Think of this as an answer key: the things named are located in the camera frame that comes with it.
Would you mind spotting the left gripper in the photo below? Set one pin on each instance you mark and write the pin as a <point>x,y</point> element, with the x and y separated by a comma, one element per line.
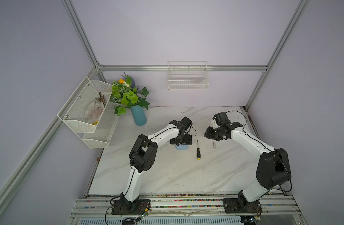
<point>188,139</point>

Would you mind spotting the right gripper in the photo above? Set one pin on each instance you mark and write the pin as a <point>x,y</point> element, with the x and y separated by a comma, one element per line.
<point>208,134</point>

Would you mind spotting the black yellow screwdriver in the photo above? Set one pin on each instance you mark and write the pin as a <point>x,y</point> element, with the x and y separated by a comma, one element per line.
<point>198,151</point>

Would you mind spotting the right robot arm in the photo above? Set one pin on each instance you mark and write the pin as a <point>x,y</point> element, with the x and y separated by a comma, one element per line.
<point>273,164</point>

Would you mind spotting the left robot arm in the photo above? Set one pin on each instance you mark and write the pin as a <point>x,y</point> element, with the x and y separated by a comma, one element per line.
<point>144,151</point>

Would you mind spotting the teal vase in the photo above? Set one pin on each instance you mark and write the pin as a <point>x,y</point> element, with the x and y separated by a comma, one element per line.
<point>139,116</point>

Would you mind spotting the artificial green plant bouquet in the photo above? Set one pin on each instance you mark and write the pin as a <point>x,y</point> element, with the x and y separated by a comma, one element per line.
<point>126,94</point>

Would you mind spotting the brown twigs in shelf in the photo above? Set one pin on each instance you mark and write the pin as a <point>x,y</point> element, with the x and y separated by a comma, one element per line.
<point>101,99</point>

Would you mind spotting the white two-tier mesh shelf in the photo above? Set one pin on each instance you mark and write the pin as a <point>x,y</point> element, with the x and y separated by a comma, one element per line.
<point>72,114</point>

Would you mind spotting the white wire wall basket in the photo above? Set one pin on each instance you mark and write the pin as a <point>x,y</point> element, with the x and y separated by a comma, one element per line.
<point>187,75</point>

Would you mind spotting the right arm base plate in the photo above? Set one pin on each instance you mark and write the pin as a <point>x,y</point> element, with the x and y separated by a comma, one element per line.
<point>236,205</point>

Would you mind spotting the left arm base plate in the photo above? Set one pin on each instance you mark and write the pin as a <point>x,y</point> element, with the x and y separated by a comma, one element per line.
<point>137,207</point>

